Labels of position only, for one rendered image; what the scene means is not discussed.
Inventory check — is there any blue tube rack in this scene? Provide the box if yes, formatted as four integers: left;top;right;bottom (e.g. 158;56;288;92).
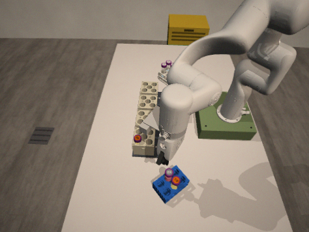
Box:
153;166;188;203

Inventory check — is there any beige bucket adapter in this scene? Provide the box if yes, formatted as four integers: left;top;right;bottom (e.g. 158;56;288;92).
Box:
136;110;152;128
132;128;155;156
138;94;157;111
140;81;158;100

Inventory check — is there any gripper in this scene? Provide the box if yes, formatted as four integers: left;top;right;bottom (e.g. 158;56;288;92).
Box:
156;133;184;165

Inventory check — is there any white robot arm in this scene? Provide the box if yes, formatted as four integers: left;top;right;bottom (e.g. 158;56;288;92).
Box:
139;0;309;140

